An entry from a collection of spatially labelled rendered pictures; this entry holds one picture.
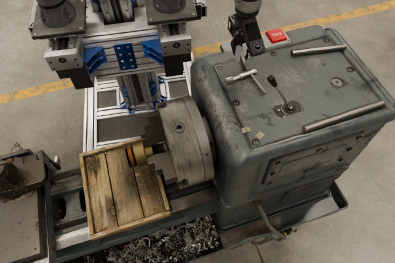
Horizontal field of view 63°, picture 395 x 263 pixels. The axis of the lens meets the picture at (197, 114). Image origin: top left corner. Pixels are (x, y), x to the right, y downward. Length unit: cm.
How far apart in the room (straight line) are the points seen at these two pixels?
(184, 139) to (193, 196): 36
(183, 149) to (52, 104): 197
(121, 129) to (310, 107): 149
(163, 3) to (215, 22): 182
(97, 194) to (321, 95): 90
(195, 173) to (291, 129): 33
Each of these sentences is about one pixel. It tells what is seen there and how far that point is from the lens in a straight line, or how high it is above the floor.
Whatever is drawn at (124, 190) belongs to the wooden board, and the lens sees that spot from 134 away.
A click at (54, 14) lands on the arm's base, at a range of 155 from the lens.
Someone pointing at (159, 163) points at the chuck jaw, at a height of 110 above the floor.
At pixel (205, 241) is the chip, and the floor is 55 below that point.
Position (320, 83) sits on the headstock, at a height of 125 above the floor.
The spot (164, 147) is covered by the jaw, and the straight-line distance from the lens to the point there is 120.
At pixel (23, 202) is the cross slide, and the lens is 136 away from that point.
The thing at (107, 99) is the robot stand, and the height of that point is 21.
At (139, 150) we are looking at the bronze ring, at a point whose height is 112.
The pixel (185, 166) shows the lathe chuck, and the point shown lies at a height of 116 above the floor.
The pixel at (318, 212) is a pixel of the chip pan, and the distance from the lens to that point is 173.
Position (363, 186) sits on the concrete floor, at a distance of 251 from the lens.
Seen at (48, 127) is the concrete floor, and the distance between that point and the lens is 275.
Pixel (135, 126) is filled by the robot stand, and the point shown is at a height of 21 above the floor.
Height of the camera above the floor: 210
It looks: 56 degrees down
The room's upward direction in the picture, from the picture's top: 1 degrees counter-clockwise
